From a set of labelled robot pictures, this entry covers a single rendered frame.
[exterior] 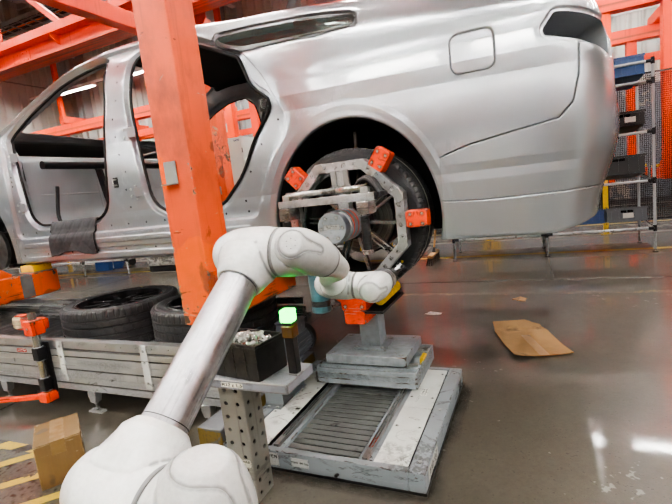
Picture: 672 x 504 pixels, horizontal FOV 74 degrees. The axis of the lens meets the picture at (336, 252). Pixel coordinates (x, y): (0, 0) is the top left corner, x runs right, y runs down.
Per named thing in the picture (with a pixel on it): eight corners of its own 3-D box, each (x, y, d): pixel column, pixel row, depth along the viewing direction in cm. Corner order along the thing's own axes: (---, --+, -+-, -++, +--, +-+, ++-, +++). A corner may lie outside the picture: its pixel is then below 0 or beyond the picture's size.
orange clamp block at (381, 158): (385, 172, 191) (395, 153, 188) (380, 172, 184) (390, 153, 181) (372, 164, 193) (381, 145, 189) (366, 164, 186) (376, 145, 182)
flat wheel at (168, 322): (291, 315, 274) (286, 278, 271) (261, 356, 210) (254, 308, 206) (190, 323, 283) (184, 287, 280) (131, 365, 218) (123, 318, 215)
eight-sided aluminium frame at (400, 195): (415, 280, 193) (403, 153, 185) (411, 284, 187) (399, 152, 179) (304, 282, 215) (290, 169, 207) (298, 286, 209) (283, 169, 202)
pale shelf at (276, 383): (313, 371, 147) (312, 362, 147) (288, 395, 132) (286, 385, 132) (210, 364, 165) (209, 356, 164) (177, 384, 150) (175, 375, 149)
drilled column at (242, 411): (274, 484, 158) (258, 372, 152) (258, 503, 149) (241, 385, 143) (251, 479, 162) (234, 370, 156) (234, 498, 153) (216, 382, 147)
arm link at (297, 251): (342, 235, 121) (298, 236, 126) (313, 215, 105) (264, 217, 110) (338, 283, 118) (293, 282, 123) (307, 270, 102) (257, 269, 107)
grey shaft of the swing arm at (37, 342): (60, 399, 242) (41, 311, 235) (51, 404, 237) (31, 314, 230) (50, 398, 245) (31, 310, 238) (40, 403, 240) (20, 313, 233)
